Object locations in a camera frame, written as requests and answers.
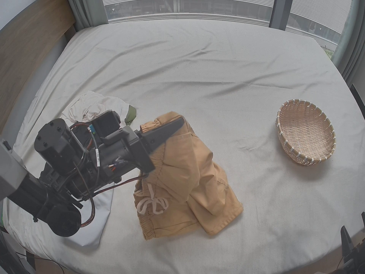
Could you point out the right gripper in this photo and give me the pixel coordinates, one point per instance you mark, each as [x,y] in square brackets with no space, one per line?
[356,263]

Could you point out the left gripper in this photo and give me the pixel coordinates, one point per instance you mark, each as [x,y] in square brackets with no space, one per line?
[119,158]

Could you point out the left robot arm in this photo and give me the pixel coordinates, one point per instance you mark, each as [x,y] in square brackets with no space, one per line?
[54,144]

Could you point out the green garment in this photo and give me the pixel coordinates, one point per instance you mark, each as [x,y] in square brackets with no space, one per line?
[131,116]

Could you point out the bed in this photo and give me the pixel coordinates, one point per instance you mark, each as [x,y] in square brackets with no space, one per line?
[199,67]

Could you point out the white garment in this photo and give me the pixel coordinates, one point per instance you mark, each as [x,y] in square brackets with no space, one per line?
[91,104]

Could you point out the pale blue garment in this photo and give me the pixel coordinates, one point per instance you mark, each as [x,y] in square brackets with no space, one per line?
[97,218]

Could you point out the round woven basket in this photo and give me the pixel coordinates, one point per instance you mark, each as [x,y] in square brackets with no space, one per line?
[305,130]

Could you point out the grey-green curtain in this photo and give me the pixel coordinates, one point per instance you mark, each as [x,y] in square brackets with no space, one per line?
[85,4]
[355,38]

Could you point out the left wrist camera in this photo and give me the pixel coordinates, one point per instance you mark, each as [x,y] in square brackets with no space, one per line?
[105,123]

